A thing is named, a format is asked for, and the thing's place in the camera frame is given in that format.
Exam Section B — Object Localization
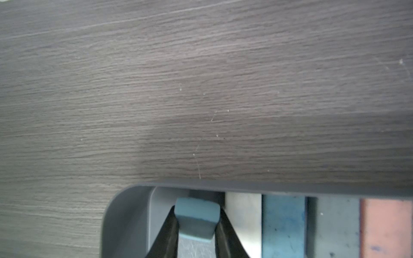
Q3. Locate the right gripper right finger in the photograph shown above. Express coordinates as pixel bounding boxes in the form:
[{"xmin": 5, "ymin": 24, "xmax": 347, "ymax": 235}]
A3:
[{"xmin": 215, "ymin": 207, "xmax": 249, "ymax": 258}]

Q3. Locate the dark grey storage tray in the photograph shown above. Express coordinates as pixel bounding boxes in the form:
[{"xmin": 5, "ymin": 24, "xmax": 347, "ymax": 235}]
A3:
[{"xmin": 100, "ymin": 178, "xmax": 413, "ymax": 258}]

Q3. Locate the pink eraser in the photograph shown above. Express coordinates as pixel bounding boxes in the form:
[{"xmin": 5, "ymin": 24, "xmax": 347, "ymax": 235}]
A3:
[{"xmin": 360, "ymin": 199, "xmax": 413, "ymax": 258}]

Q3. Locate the blue eraser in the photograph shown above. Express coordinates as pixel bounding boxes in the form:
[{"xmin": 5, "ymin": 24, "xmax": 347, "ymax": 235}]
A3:
[
  {"xmin": 174, "ymin": 197, "xmax": 220, "ymax": 242},
  {"xmin": 262, "ymin": 195, "xmax": 307, "ymax": 258}
]

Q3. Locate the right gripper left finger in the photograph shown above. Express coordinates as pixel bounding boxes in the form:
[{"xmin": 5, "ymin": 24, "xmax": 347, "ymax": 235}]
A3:
[{"xmin": 145, "ymin": 206, "xmax": 179, "ymax": 258}]

